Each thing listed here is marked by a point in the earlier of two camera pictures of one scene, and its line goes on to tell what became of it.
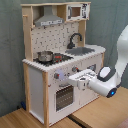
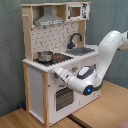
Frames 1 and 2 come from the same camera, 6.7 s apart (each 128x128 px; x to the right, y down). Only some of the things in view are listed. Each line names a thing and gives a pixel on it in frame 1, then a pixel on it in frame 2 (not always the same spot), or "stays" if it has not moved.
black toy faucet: (71, 45) stays
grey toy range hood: (48, 18) stays
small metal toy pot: (45, 56) stays
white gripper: (81, 78) to (69, 78)
